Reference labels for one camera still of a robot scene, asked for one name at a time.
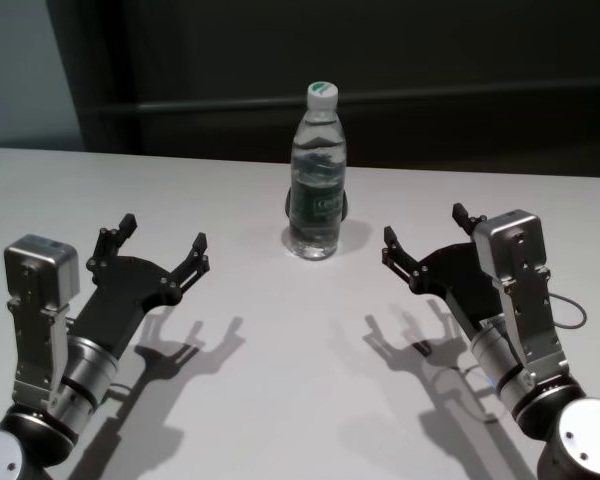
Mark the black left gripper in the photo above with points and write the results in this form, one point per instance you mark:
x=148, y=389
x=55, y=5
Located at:
x=125, y=290

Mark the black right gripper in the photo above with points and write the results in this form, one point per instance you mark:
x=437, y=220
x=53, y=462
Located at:
x=460, y=280

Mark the clear water bottle green label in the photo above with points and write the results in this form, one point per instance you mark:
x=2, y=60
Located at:
x=317, y=150

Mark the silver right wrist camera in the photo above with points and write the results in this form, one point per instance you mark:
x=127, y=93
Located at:
x=517, y=250

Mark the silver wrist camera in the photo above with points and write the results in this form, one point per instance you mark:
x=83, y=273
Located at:
x=517, y=250
x=40, y=265

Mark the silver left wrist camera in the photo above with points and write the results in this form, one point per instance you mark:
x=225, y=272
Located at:
x=40, y=265

